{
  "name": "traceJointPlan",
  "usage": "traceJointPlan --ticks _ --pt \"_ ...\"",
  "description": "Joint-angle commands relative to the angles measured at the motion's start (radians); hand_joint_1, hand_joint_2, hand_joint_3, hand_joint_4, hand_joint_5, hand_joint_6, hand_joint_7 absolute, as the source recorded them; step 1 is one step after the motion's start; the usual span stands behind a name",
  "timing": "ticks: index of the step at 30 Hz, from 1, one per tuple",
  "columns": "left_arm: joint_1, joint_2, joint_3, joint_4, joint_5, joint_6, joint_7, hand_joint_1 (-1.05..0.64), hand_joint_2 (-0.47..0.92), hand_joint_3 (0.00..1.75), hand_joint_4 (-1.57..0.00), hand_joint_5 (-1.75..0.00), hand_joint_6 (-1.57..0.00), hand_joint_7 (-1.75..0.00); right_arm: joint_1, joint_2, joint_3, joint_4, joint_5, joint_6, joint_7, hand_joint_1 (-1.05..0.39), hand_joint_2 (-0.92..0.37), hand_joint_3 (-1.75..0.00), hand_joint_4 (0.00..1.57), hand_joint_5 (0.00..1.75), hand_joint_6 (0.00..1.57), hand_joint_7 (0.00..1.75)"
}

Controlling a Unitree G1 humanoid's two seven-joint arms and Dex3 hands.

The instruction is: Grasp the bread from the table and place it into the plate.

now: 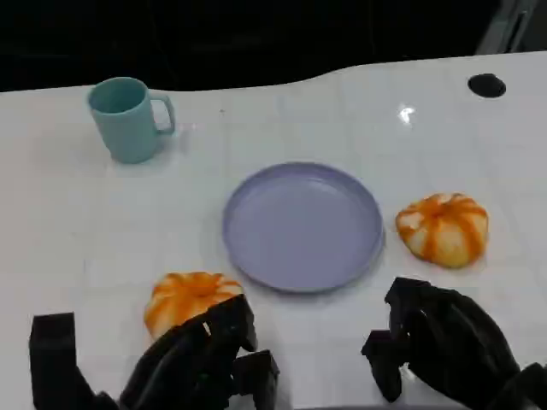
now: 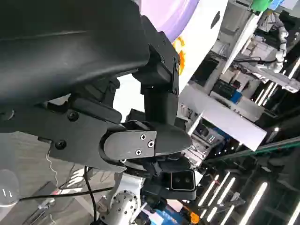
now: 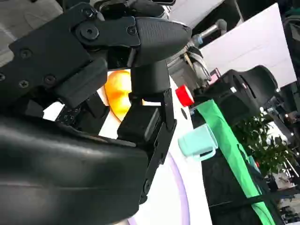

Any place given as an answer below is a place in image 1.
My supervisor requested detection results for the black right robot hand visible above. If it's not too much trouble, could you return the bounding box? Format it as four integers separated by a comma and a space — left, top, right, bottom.
361, 277, 522, 404

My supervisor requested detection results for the pale green mug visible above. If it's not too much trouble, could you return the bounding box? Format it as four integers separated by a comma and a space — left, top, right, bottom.
87, 76, 177, 165

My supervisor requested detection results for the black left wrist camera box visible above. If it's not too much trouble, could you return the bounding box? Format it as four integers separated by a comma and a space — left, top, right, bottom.
28, 312, 94, 407

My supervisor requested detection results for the lilac plate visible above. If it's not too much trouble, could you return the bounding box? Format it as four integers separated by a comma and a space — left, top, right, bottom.
221, 161, 385, 296

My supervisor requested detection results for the black table cable grommet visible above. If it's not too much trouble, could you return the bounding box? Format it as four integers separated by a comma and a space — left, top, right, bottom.
467, 73, 508, 100

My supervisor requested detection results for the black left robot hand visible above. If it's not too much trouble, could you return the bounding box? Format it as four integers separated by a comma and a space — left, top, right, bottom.
119, 293, 281, 410

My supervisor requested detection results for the orange and white bread roll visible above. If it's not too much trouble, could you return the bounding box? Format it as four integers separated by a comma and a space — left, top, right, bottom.
144, 272, 244, 341
395, 192, 490, 270

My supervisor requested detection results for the grey white frame post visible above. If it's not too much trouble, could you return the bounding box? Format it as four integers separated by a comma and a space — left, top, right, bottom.
473, 0, 547, 56

